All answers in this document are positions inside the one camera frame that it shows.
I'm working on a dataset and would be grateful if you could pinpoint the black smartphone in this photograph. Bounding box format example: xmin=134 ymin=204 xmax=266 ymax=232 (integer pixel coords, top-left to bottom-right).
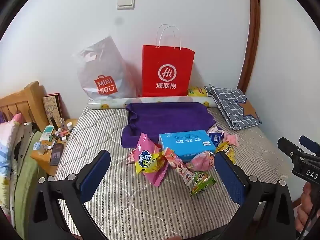
xmin=50 ymin=143 xmax=65 ymax=167

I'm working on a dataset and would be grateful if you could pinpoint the blue checked cloth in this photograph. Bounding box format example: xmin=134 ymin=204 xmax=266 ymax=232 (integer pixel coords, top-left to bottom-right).
xmin=204 ymin=84 xmax=262 ymax=130

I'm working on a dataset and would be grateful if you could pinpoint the grey striped mattress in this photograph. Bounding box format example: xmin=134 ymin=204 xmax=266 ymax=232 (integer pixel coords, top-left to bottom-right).
xmin=54 ymin=105 xmax=300 ymax=233

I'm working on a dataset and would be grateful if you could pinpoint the wooden headboard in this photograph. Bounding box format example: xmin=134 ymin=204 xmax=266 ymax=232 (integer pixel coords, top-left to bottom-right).
xmin=0 ymin=81 xmax=49 ymax=125

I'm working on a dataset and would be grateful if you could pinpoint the floral pillow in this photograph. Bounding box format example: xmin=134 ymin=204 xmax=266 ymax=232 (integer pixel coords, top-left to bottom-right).
xmin=0 ymin=112 xmax=24 ymax=215

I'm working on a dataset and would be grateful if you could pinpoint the brown wooden door frame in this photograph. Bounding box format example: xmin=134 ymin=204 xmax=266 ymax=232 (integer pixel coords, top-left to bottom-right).
xmin=236 ymin=0 xmax=262 ymax=93

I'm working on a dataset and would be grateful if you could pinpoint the pink and yellow snack packet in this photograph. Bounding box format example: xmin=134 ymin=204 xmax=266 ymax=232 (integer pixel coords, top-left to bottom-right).
xmin=125 ymin=132 xmax=169 ymax=187

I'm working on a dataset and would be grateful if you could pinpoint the yellow snack bag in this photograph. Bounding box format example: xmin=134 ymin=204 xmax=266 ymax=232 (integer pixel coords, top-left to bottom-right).
xmin=187 ymin=86 xmax=208 ymax=97

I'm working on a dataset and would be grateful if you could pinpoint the small yellow snack packet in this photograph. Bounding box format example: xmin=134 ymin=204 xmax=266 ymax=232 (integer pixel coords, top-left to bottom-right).
xmin=215 ymin=141 xmax=236 ymax=163

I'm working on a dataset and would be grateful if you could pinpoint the pink wafer packet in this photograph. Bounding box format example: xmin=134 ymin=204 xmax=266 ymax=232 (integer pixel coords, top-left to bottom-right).
xmin=224 ymin=134 xmax=238 ymax=146

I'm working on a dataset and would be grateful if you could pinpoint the person's right hand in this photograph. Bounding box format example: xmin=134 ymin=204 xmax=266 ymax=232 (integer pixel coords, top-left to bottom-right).
xmin=294 ymin=182 xmax=320 ymax=233

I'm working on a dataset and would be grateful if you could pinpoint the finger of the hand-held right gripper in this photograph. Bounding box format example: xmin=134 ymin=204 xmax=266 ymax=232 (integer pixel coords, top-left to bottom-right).
xmin=277 ymin=137 xmax=307 ymax=163
xmin=299 ymin=135 xmax=320 ymax=157

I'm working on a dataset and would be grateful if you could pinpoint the white plastic shopping bag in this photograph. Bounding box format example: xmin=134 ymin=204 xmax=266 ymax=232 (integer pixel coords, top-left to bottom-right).
xmin=72 ymin=35 xmax=140 ymax=100

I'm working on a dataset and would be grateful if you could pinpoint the white light switch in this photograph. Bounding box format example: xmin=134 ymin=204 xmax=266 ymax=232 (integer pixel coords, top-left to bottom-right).
xmin=117 ymin=0 xmax=135 ymax=10

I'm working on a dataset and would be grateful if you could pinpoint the red paper bag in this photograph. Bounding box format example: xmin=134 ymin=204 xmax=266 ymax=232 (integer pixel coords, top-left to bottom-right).
xmin=142 ymin=24 xmax=195 ymax=97

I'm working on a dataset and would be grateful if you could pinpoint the blue tissue pack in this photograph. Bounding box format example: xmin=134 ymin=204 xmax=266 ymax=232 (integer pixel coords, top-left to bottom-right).
xmin=159 ymin=130 xmax=217 ymax=162

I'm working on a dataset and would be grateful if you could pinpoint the patterned book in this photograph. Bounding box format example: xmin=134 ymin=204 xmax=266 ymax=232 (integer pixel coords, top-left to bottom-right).
xmin=42 ymin=93 xmax=64 ymax=128

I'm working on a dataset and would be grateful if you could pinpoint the green blanket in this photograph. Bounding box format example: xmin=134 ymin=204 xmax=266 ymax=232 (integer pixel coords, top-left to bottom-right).
xmin=14 ymin=130 xmax=47 ymax=240

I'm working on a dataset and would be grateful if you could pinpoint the pink panda snack packet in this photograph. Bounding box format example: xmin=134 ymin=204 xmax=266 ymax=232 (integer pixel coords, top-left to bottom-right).
xmin=185 ymin=151 xmax=215 ymax=172

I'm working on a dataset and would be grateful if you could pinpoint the green snack packet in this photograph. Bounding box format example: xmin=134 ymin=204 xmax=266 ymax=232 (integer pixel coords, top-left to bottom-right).
xmin=190 ymin=171 xmax=217 ymax=197

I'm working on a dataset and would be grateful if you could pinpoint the black braided cable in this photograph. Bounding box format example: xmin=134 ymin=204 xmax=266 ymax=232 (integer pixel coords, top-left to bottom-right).
xmin=296 ymin=205 xmax=320 ymax=240

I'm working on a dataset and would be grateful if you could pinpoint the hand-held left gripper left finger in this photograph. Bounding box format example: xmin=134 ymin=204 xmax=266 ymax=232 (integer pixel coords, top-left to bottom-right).
xmin=29 ymin=149 xmax=112 ymax=240

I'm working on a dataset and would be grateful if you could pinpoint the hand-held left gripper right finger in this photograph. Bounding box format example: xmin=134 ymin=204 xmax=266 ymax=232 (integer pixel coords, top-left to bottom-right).
xmin=214 ymin=151 xmax=297 ymax=240

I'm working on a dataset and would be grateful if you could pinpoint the wooden nightstand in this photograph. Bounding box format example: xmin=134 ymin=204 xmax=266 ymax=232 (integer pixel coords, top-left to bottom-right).
xmin=30 ymin=118 xmax=78 ymax=177

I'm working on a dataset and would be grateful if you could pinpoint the printed paper roll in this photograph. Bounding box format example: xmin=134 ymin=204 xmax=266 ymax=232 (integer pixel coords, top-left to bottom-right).
xmin=87 ymin=96 xmax=216 ymax=111

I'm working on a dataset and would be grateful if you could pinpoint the small blue snack packet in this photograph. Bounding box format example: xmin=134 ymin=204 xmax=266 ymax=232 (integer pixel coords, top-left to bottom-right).
xmin=208 ymin=131 xmax=224 ymax=148

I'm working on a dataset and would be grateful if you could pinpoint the long pink strawberry packet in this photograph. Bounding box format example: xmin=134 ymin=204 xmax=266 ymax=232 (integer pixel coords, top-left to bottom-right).
xmin=164 ymin=147 xmax=194 ymax=187

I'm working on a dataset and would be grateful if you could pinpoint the purple towel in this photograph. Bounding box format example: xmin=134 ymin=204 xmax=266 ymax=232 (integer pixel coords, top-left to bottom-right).
xmin=121 ymin=102 xmax=217 ymax=148

